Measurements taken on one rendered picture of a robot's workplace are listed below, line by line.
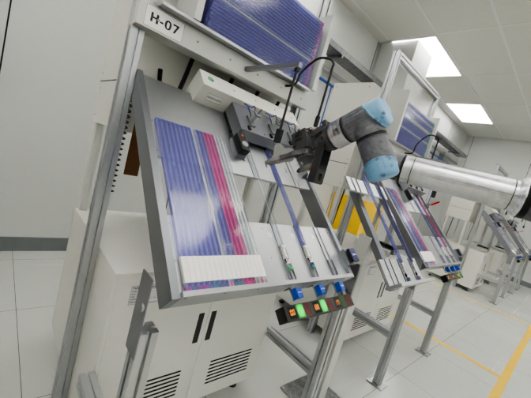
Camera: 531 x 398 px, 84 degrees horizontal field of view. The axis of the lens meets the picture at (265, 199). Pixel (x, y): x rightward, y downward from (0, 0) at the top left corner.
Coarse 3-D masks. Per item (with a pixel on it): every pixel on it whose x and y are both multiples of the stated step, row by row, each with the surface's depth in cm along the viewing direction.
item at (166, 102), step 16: (160, 96) 92; (176, 96) 97; (160, 112) 88; (176, 112) 93; (192, 112) 98; (208, 112) 104; (192, 128) 94; (208, 128) 99; (224, 128) 106; (240, 160) 101; (256, 160) 108; (272, 176) 109; (288, 176) 117
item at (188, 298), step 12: (324, 276) 92; (336, 276) 97; (348, 276) 102; (216, 288) 65; (228, 288) 67; (240, 288) 69; (252, 288) 71; (264, 288) 75; (276, 288) 80; (288, 288) 87; (180, 300) 60; (192, 300) 63; (204, 300) 67; (216, 300) 70
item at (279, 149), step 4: (276, 144) 88; (280, 144) 87; (276, 148) 87; (280, 148) 87; (284, 148) 86; (288, 148) 86; (292, 148) 86; (276, 152) 87; (280, 152) 86; (284, 152) 86; (276, 156) 86; (268, 160) 87; (272, 160) 86; (276, 160) 86; (280, 160) 85; (284, 160) 86; (288, 160) 86; (272, 164) 87
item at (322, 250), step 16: (256, 224) 88; (256, 240) 85; (272, 240) 89; (288, 240) 94; (320, 240) 107; (176, 256) 65; (272, 256) 85; (288, 256) 90; (304, 256) 95; (320, 256) 101; (336, 256) 108; (272, 272) 82; (288, 272) 85; (304, 272) 91; (320, 272) 96; (336, 272) 101
